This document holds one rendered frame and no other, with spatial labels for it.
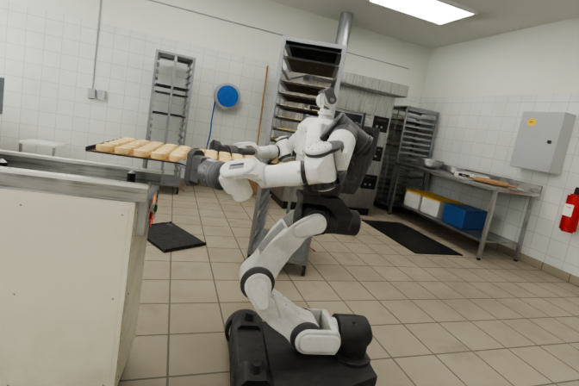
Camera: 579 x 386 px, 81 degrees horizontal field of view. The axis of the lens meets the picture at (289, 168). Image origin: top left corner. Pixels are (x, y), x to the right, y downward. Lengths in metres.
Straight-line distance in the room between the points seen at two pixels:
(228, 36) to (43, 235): 4.57
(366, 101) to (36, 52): 4.46
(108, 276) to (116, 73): 4.33
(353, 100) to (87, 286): 4.24
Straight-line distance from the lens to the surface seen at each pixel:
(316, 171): 0.94
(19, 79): 5.75
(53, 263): 1.43
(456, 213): 5.08
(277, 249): 1.46
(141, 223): 1.36
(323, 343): 1.66
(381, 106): 5.27
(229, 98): 5.33
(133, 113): 5.45
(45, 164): 1.68
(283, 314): 1.60
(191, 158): 1.13
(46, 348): 1.59
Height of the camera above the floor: 1.19
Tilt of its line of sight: 7 degrees down
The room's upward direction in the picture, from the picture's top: 10 degrees clockwise
